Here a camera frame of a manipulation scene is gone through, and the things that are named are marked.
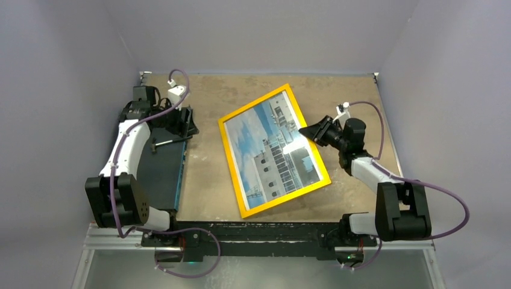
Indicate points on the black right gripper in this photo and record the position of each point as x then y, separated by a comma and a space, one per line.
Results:
314, 131

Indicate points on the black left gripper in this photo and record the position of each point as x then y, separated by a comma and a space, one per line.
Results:
185, 127

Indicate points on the wooden picture frame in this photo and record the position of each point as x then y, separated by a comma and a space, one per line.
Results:
231, 159

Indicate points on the building and sky photo print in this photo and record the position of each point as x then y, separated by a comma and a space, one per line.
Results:
271, 147

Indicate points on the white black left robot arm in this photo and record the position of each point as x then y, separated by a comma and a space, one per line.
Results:
129, 205

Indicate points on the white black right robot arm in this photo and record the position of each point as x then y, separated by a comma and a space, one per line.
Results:
401, 210

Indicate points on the small black hammer tool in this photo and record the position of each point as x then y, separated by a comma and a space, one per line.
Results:
154, 144

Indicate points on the dark blue flat box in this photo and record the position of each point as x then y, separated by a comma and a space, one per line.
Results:
160, 175

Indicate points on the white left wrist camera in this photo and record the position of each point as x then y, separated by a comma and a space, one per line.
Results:
175, 92

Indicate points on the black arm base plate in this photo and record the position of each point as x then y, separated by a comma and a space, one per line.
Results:
197, 239

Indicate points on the aluminium profile rail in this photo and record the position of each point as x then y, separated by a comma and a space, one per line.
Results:
107, 239

